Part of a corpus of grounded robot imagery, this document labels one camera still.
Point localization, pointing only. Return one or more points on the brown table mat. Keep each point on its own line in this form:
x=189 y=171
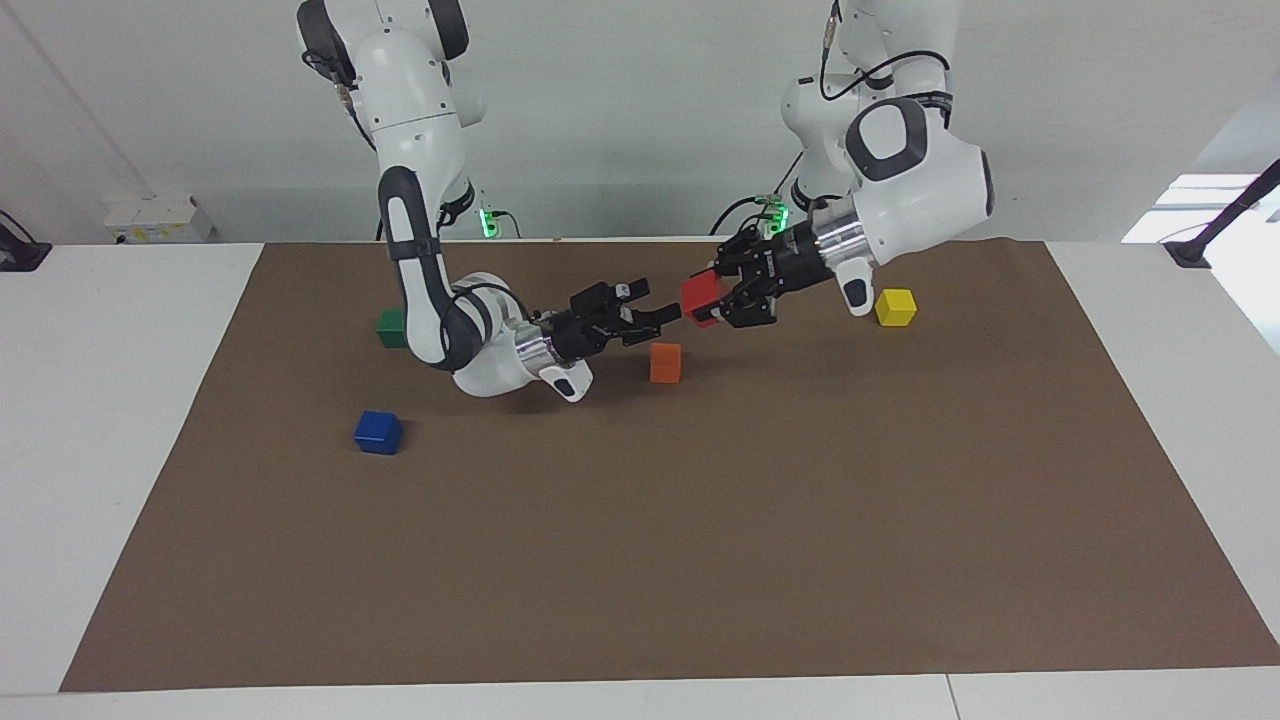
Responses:
x=700 y=550

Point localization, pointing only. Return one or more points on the white wall box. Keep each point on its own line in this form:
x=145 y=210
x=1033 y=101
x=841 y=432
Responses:
x=158 y=220

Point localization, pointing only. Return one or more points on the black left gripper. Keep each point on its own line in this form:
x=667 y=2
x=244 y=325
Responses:
x=795 y=258

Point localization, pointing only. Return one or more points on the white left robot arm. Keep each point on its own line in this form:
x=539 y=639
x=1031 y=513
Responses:
x=920 y=190

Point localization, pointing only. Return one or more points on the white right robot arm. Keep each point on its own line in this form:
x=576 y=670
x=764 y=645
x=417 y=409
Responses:
x=415 y=140

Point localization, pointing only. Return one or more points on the orange wooden block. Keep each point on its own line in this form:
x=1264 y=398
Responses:
x=665 y=363

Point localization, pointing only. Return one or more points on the red wooden block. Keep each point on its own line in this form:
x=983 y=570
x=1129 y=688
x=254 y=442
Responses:
x=702 y=295

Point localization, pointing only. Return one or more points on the yellow wooden block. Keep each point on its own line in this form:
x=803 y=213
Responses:
x=896 y=308

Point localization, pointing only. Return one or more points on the green wooden block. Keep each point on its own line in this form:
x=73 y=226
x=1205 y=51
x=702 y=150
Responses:
x=389 y=328

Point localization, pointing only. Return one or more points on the black clamp bracket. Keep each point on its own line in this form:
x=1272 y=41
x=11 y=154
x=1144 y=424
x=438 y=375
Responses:
x=20 y=252

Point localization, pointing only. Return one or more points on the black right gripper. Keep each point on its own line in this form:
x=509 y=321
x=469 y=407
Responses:
x=580 y=338

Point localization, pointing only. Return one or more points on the green lit base connector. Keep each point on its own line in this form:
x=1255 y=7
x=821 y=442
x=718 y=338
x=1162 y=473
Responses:
x=488 y=222
x=775 y=215

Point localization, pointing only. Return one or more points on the blue wooden block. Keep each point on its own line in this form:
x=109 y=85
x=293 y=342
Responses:
x=378 y=433

